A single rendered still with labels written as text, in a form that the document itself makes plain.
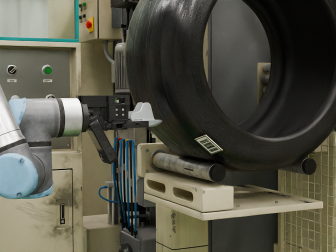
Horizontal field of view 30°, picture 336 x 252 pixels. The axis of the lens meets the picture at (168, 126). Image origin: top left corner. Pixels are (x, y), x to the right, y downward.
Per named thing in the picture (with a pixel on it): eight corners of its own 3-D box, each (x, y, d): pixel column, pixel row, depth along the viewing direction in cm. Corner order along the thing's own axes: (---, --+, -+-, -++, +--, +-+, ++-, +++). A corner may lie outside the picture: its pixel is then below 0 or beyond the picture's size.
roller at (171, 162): (165, 166, 186) (152, 168, 184) (164, 151, 185) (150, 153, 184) (227, 181, 154) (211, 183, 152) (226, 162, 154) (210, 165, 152)
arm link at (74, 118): (65, 138, 140) (53, 135, 149) (86, 137, 142) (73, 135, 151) (64, 98, 140) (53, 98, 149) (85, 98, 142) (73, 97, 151)
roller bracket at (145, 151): (136, 176, 185) (136, 143, 184) (250, 168, 202) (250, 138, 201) (141, 178, 182) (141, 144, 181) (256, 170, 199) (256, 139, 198)
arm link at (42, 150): (3, 201, 134) (2, 143, 134) (17, 195, 146) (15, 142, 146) (47, 199, 134) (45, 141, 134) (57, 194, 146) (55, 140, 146)
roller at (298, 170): (237, 165, 197) (230, 153, 195) (247, 157, 198) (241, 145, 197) (308, 178, 165) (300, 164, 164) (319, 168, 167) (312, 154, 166)
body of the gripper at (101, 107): (132, 95, 148) (83, 95, 142) (133, 131, 148) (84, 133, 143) (121, 95, 155) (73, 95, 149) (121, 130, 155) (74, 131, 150)
